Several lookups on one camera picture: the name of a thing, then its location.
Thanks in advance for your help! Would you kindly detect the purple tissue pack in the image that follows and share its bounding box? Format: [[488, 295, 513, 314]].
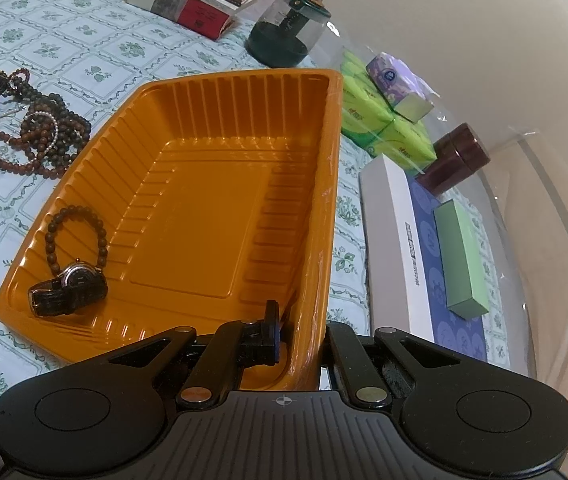
[[366, 52, 436, 124]]

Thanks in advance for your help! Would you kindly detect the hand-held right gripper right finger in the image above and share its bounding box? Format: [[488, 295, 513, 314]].
[[321, 322, 465, 408]]

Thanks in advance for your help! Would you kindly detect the dark bead bracelet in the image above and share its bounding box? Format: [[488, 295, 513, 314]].
[[45, 205, 110, 281]]

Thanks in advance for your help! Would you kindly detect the dark bead necklace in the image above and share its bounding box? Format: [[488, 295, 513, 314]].
[[21, 87, 93, 179]]

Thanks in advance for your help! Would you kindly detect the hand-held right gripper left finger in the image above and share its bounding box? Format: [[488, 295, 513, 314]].
[[106, 299, 285, 409]]

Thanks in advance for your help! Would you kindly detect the black clip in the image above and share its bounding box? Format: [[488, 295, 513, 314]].
[[28, 258, 110, 318]]

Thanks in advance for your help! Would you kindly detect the green tissue multipack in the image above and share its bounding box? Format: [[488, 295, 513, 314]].
[[339, 50, 438, 177]]

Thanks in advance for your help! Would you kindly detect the white box with blue top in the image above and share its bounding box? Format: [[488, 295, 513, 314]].
[[358, 155, 499, 365]]

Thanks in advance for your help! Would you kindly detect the thick red spine book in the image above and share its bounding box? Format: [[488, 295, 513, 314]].
[[130, 0, 239, 41]]

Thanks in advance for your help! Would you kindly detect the dark green dumbbell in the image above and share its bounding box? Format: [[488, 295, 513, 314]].
[[245, 0, 333, 68]]

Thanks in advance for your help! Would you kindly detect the brown round jar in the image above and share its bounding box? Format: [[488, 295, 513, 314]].
[[415, 122, 493, 197]]

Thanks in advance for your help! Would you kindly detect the light green box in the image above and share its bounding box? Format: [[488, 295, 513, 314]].
[[433, 200, 491, 322]]

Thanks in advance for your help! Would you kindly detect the orange plastic tray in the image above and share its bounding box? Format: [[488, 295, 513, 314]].
[[0, 69, 345, 392]]

